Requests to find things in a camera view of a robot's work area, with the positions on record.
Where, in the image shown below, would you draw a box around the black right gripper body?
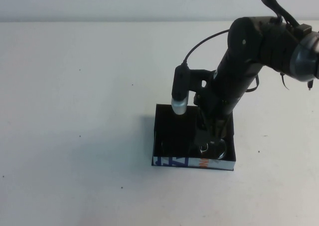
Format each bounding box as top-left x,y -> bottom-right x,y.
189,69 -> 236,138

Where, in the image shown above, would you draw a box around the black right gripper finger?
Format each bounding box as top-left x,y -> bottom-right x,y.
195,128 -> 210,147
211,121 -> 227,143

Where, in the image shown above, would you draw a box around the black framed glasses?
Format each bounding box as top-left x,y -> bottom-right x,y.
156,138 -> 228,161

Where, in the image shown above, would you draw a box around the black glasses case printed sides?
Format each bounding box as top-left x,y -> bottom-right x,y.
151,103 -> 236,172

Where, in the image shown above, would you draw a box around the black silver-tipped wrist camera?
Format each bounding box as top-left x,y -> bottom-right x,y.
170,65 -> 192,116

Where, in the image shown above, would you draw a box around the black camera cable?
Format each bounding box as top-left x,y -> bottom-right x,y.
182,28 -> 230,67

